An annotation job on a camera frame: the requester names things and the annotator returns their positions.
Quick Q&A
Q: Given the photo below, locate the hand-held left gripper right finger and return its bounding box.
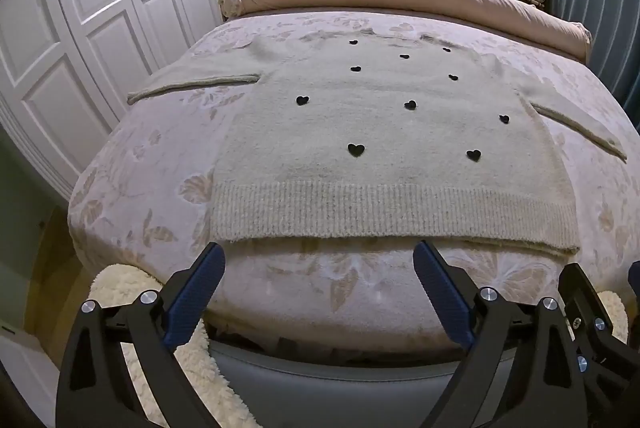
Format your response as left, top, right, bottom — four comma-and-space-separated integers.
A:
413, 239, 596, 428

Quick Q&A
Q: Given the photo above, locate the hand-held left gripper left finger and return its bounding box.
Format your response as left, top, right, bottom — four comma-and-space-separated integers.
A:
55, 242, 227, 428

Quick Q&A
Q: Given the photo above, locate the beige sweater with black hearts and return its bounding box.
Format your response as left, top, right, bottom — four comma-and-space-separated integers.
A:
127, 26, 631, 255

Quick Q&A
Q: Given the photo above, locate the white fluffy rug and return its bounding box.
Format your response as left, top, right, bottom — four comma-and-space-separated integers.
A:
90, 263, 628, 428

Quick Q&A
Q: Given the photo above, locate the white panelled wardrobe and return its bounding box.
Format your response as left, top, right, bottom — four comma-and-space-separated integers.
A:
0, 0, 238, 204

